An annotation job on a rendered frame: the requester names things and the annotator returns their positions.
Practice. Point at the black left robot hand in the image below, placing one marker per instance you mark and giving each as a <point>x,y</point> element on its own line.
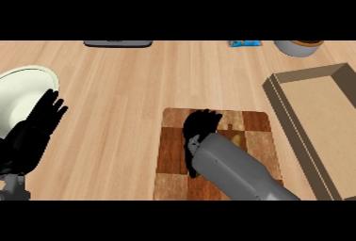
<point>34,131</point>

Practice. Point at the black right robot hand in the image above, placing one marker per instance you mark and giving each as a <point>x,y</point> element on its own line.
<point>200,125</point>

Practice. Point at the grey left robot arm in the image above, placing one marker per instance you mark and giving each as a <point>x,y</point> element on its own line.
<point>14,187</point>

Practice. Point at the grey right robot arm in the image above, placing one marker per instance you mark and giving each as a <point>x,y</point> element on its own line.
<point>237,169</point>

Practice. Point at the sweet potato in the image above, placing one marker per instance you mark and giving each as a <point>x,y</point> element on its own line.
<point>237,140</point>

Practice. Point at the checkered wooden cutting board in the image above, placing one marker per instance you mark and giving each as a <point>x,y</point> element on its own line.
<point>173,163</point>

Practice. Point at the cardboard box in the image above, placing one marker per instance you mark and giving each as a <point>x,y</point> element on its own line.
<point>319,125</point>

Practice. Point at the white plate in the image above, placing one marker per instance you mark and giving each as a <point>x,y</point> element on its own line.
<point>21,94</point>

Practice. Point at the blue packet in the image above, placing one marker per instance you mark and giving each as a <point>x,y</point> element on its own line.
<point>244,43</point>

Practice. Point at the dark grey flat appliance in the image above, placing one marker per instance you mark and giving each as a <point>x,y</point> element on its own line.
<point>118,43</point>

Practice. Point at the grey bowl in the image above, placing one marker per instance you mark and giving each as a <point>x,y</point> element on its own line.
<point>297,47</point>

